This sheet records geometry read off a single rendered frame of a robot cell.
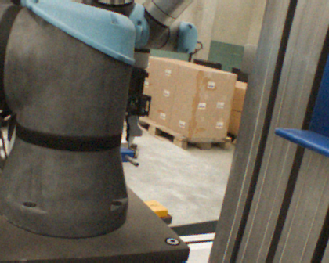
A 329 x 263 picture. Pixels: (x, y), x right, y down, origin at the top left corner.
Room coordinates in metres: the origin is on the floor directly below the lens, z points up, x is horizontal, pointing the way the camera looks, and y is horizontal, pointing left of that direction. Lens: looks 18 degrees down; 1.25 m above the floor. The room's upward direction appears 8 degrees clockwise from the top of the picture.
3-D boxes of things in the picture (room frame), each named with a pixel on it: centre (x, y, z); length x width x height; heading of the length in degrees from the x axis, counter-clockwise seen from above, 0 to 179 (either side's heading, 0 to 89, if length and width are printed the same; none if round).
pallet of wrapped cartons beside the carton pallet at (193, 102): (5.40, -0.72, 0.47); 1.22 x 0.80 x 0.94; 31
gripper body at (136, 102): (1.09, -0.01, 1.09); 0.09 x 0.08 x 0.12; 30
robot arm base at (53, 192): (0.46, 0.05, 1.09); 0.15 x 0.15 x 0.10
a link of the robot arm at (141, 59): (1.10, -0.01, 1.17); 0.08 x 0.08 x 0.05
